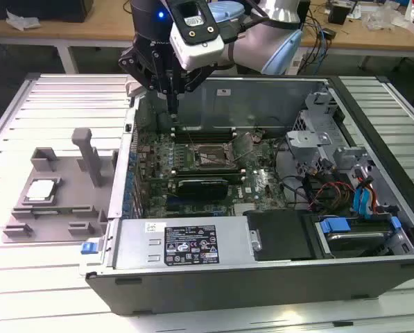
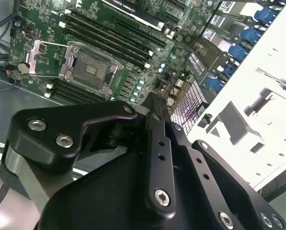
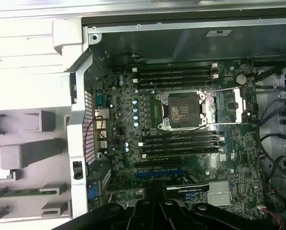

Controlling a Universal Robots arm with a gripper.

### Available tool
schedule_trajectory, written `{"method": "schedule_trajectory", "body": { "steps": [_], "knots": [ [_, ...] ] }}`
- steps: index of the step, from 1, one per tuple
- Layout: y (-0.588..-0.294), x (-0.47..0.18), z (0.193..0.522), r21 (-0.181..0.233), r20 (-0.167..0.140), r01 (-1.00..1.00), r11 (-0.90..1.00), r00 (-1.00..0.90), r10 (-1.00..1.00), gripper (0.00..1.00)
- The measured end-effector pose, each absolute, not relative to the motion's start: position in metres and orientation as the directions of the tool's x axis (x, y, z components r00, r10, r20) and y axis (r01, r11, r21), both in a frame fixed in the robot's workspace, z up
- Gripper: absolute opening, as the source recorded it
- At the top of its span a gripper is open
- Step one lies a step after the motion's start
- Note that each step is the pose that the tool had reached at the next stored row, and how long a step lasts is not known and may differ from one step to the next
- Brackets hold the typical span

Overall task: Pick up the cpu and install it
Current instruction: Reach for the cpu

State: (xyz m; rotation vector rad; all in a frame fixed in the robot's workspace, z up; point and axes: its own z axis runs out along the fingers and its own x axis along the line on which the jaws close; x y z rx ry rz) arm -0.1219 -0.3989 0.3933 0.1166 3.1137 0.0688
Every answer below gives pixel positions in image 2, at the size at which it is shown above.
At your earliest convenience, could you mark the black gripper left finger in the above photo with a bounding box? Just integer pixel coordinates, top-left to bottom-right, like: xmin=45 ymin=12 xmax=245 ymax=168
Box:
xmin=6 ymin=92 xmax=179 ymax=218

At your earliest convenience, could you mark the thin wire locking lever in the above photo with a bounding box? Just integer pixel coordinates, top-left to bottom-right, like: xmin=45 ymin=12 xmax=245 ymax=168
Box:
xmin=103 ymin=89 xmax=115 ymax=101

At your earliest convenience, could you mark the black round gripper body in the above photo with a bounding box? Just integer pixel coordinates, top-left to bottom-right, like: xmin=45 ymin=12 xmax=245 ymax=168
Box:
xmin=38 ymin=149 xmax=221 ymax=230

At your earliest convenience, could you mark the metal socket cover frame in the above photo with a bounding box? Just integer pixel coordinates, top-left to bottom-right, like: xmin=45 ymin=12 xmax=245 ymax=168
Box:
xmin=26 ymin=39 xmax=80 ymax=79

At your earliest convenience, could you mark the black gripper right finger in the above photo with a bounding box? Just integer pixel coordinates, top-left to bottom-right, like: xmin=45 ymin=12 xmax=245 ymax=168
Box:
xmin=166 ymin=106 xmax=286 ymax=230

